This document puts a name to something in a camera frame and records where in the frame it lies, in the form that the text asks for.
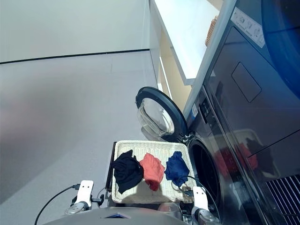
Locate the black garment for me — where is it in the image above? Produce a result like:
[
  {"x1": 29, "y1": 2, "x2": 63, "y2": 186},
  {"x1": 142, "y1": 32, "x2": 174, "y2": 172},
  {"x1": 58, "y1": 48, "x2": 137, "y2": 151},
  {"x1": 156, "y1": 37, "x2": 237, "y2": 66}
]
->
[{"x1": 111, "y1": 149, "x2": 144, "y2": 195}]

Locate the red garment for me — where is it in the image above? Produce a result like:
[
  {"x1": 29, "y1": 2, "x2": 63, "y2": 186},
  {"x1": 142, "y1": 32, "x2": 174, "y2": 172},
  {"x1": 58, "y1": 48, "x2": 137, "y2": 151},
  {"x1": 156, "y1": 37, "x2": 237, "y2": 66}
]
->
[{"x1": 139, "y1": 152, "x2": 166, "y2": 192}]

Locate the blue garment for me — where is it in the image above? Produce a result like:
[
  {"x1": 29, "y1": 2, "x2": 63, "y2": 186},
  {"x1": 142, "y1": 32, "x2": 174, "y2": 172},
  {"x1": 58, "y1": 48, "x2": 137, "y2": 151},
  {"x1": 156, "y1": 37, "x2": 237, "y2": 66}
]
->
[{"x1": 164, "y1": 151, "x2": 190, "y2": 188}]

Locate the dark brown basket stand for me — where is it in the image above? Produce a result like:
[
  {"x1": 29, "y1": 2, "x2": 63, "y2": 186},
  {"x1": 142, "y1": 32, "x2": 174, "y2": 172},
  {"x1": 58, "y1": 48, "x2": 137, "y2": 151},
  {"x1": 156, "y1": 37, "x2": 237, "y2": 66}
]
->
[{"x1": 105, "y1": 141, "x2": 117, "y2": 192}]

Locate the pale woven laundry basket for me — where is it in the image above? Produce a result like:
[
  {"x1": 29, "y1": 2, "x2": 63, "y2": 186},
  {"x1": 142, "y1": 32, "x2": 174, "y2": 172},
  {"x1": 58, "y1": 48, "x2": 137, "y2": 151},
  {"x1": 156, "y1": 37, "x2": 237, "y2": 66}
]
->
[{"x1": 111, "y1": 140, "x2": 196, "y2": 204}]

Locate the round glass washing machine door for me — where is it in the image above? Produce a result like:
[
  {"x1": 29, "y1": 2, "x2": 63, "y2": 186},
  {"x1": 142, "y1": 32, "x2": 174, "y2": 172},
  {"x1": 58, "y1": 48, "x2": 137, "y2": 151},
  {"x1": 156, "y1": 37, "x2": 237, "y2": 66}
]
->
[{"x1": 135, "y1": 86, "x2": 189, "y2": 143}]

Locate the grey washing machine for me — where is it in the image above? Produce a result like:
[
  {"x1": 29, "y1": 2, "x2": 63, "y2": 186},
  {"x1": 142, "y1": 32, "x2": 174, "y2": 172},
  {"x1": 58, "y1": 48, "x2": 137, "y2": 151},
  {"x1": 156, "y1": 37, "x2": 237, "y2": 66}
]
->
[{"x1": 181, "y1": 0, "x2": 300, "y2": 225}]

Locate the brown woven storage basket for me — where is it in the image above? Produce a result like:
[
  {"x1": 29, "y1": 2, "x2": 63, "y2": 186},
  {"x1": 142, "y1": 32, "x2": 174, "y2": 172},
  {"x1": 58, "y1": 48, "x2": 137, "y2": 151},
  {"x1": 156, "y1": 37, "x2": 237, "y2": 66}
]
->
[{"x1": 205, "y1": 15, "x2": 220, "y2": 47}]

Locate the grey robot torso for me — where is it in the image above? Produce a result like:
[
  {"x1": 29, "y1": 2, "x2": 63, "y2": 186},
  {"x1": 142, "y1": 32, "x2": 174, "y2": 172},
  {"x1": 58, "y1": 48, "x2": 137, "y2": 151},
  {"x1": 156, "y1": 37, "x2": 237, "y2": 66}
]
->
[{"x1": 41, "y1": 206, "x2": 185, "y2": 225}]

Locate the blue label sticker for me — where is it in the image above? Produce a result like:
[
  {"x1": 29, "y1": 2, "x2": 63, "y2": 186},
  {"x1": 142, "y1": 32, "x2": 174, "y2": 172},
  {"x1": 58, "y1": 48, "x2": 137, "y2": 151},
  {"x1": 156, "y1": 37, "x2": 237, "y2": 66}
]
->
[{"x1": 191, "y1": 105, "x2": 200, "y2": 123}]

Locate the white warning sticker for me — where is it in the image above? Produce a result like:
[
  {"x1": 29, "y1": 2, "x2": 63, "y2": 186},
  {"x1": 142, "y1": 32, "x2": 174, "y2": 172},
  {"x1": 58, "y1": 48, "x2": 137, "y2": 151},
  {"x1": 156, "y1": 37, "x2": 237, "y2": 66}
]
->
[{"x1": 233, "y1": 7, "x2": 267, "y2": 49}]

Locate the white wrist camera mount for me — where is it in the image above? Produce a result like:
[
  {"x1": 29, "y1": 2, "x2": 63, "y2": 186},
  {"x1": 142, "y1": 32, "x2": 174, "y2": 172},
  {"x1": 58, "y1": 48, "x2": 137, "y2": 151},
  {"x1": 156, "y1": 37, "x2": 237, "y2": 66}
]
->
[
  {"x1": 192, "y1": 186, "x2": 209, "y2": 210},
  {"x1": 75, "y1": 180, "x2": 95, "y2": 207}
]

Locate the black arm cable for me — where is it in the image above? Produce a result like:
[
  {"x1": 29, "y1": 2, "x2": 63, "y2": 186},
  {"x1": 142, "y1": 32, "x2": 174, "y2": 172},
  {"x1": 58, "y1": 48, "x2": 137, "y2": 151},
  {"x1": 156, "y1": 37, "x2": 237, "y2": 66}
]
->
[
  {"x1": 34, "y1": 184, "x2": 80, "y2": 225},
  {"x1": 171, "y1": 175, "x2": 222, "y2": 223}
]

